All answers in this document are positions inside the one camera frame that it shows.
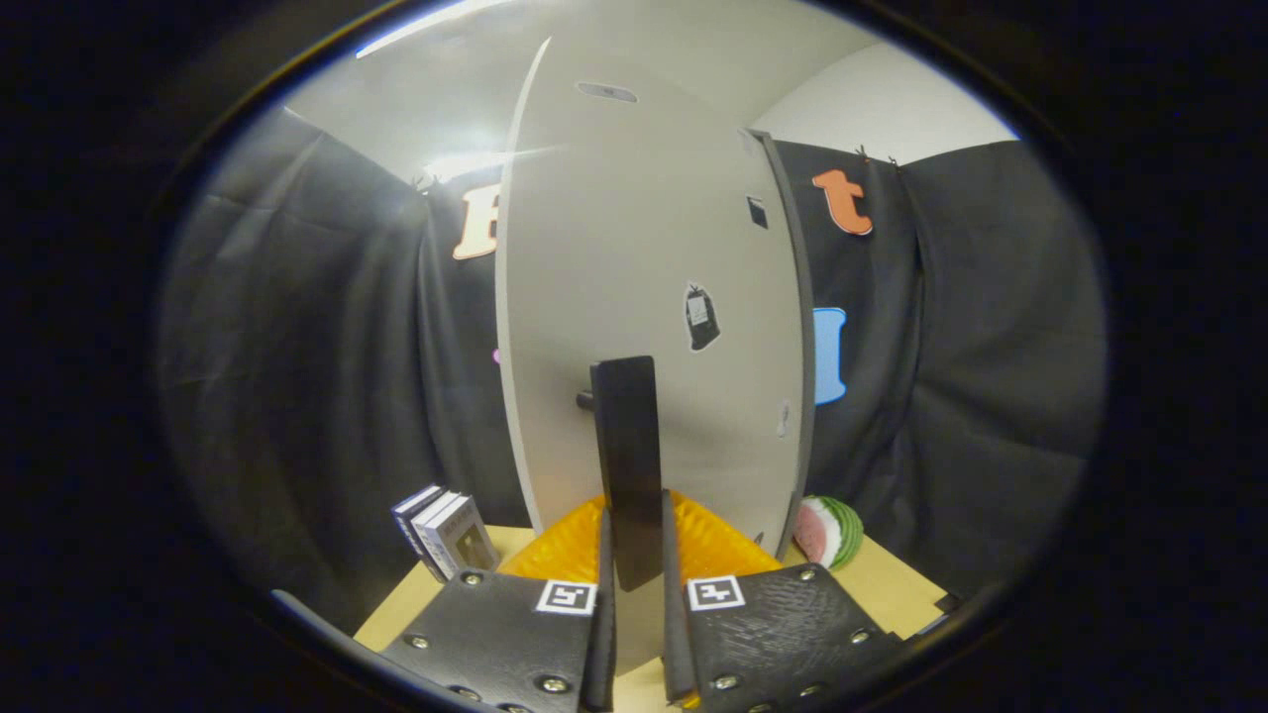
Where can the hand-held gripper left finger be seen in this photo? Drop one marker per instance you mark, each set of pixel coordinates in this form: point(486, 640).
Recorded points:
point(495, 634)

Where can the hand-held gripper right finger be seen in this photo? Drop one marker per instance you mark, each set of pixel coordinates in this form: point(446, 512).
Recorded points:
point(773, 634)

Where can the grey shoe cabinet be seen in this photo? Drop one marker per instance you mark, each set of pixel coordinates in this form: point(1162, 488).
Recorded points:
point(797, 297)

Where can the white shoe cabinet door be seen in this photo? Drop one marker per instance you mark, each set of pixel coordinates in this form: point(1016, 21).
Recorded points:
point(614, 248)

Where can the white grey cover book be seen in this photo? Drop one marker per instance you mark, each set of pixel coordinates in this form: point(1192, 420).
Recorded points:
point(466, 535)

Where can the watermelon slice toy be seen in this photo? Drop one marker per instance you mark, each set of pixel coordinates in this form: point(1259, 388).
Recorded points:
point(827, 535)

